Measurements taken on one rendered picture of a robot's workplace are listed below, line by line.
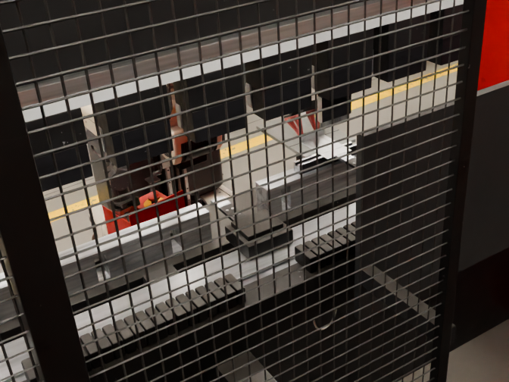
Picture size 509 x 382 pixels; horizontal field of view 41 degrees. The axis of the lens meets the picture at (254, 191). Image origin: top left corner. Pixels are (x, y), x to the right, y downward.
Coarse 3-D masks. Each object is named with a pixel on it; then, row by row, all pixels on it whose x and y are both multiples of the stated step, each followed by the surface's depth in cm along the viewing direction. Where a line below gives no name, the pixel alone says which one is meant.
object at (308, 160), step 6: (354, 144) 198; (354, 150) 198; (312, 156) 193; (318, 156) 194; (294, 162) 191; (306, 162) 190; (312, 162) 191; (318, 162) 192; (330, 162) 195; (294, 168) 192; (312, 168) 192; (300, 174) 190
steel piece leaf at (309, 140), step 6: (318, 132) 202; (306, 138) 201; (312, 138) 202; (318, 138) 202; (324, 138) 202; (330, 138) 202; (306, 144) 199; (312, 144) 199; (318, 144) 199; (324, 144) 199; (336, 144) 198; (318, 150) 196; (324, 150) 195; (330, 150) 195
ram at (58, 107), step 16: (432, 0) 187; (448, 0) 190; (384, 16) 180; (400, 16) 183; (416, 16) 186; (336, 32) 174; (352, 32) 177; (272, 48) 165; (288, 48) 168; (208, 64) 158; (224, 64) 160; (144, 80) 151; (176, 80) 155; (80, 96) 145; (96, 96) 147; (112, 96) 149; (32, 112) 141; (48, 112) 142
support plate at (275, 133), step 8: (304, 112) 219; (280, 120) 215; (304, 120) 214; (272, 128) 210; (280, 128) 210; (288, 128) 210; (304, 128) 209; (312, 128) 209; (328, 128) 208; (272, 136) 206; (280, 136) 205; (288, 136) 205; (328, 136) 203; (336, 136) 203; (344, 136) 202; (288, 144) 200; (296, 152) 197; (312, 152) 195
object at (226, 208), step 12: (228, 204) 173; (240, 216) 167; (264, 216) 161; (228, 228) 160; (252, 228) 157; (264, 228) 157; (276, 228) 158; (228, 240) 162; (240, 240) 156; (264, 240) 155; (276, 240) 156; (252, 252) 154
